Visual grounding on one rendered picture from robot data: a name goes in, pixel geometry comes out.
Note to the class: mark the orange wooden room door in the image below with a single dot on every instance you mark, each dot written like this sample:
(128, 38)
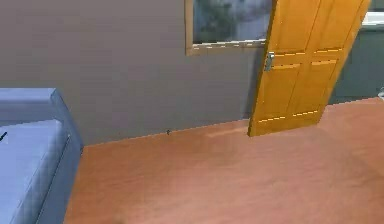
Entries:
(300, 76)

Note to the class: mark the blue sofa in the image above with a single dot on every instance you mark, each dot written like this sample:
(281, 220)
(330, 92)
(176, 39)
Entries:
(31, 156)

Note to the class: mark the wooden framed window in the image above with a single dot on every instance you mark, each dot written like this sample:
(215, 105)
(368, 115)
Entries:
(230, 23)

